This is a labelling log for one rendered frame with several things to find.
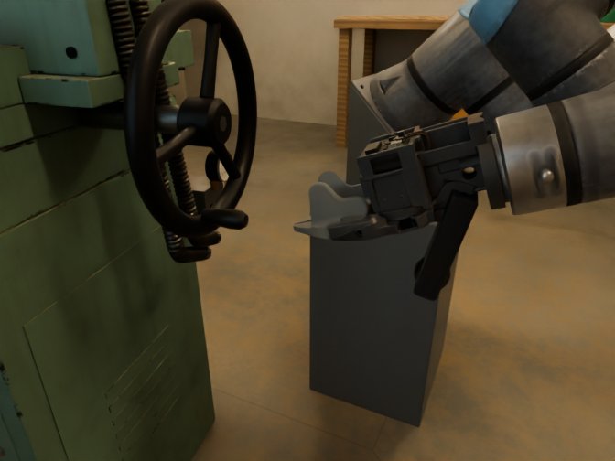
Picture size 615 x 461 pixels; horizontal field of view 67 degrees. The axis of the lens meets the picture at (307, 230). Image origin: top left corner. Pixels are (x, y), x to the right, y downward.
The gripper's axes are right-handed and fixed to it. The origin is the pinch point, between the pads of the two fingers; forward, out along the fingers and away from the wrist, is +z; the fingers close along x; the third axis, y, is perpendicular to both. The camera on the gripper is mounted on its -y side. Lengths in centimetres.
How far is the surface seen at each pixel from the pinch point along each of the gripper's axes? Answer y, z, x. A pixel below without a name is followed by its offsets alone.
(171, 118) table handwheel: 15.7, 14.8, -6.2
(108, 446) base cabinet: -29, 46, 3
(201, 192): 0.8, 31.9, -29.9
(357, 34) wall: 23, 59, -341
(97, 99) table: 20.2, 17.9, 0.7
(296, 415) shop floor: -63, 38, -37
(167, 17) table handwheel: 24.8, 6.6, -0.6
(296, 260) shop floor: -54, 61, -113
